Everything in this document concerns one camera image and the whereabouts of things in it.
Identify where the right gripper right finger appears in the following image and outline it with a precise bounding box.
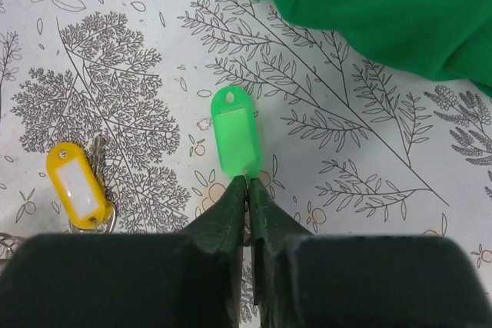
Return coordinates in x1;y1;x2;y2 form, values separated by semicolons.
248;179;491;327

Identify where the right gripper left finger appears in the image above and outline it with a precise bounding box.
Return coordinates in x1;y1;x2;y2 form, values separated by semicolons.
1;176;246;327

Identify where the green tag key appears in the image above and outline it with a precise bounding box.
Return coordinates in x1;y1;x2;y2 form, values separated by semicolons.
211;86;262;180

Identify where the yellow tag key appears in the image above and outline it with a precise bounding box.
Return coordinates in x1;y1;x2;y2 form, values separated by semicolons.
45;135;117;234

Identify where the floral patterned table mat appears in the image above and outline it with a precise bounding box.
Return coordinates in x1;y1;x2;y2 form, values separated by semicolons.
1;0;491;327

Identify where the crumpled green cloth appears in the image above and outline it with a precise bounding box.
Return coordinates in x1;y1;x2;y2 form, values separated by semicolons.
270;0;491;94

